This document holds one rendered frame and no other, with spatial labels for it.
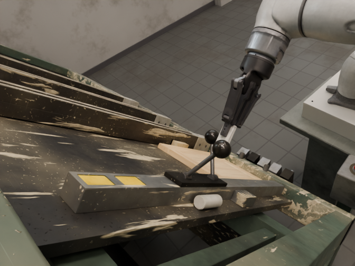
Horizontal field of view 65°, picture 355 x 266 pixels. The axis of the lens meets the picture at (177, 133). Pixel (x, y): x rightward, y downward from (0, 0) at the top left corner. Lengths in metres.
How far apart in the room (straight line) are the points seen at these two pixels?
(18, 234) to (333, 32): 0.59
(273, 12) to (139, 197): 0.48
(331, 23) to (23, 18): 3.53
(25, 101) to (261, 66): 0.55
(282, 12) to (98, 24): 3.60
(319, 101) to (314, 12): 1.06
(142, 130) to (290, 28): 0.57
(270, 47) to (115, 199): 0.46
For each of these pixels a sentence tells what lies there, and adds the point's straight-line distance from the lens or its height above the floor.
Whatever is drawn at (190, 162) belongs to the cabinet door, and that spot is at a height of 1.21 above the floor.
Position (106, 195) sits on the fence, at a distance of 0.43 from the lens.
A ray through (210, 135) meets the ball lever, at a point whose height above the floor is 1.43.
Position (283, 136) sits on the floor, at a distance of 2.64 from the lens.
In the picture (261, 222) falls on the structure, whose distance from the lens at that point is 0.91.
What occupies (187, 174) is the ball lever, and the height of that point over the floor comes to 1.46.
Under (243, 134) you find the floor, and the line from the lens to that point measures 2.65.
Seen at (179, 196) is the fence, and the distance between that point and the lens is 0.58.
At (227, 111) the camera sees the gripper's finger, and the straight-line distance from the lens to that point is 0.66.
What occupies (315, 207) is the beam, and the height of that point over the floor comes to 0.89.
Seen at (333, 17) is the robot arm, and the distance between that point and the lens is 0.63.
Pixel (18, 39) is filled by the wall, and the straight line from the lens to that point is 3.90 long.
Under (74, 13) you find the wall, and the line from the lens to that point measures 4.01.
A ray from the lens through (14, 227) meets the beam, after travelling 0.19.
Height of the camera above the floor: 1.93
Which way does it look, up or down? 44 degrees down
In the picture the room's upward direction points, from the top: 17 degrees counter-clockwise
